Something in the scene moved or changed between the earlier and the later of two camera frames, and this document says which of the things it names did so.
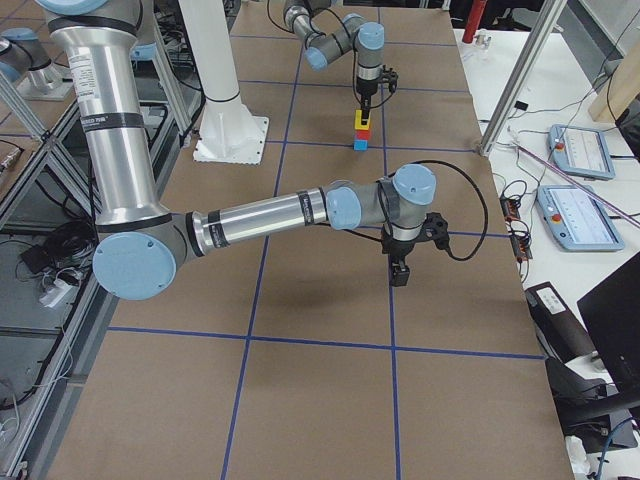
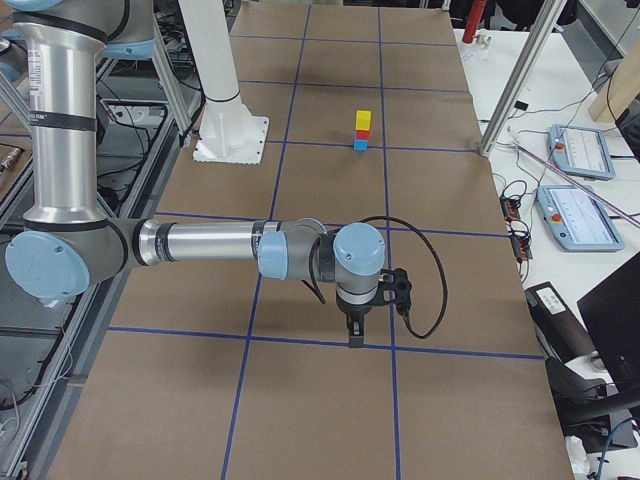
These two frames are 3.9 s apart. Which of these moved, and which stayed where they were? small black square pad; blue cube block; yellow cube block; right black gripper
Moved: right black gripper
Stayed: blue cube block; small black square pad; yellow cube block
